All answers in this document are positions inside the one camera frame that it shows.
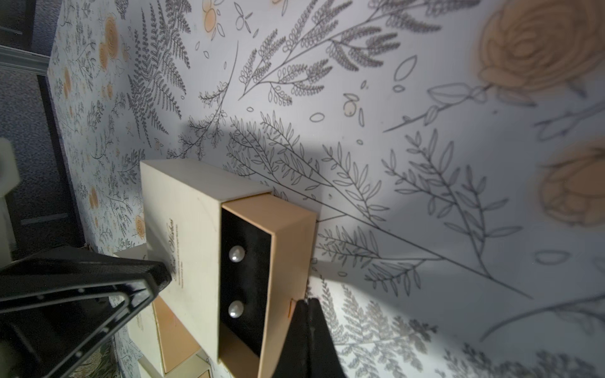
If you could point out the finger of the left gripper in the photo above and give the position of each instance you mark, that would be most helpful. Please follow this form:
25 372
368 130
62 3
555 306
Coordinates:
51 335
64 274

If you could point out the round pearl stud lower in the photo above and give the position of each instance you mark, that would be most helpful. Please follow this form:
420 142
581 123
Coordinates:
236 309

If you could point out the floral table cloth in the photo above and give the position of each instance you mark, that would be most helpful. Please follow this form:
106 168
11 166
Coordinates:
453 151

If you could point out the cream drawer jewelry box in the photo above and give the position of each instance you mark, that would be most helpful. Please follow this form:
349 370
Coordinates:
194 367

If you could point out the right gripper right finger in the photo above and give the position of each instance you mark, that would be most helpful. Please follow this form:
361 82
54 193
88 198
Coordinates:
323 361

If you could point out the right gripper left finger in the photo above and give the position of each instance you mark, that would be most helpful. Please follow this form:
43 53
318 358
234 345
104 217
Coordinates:
294 358

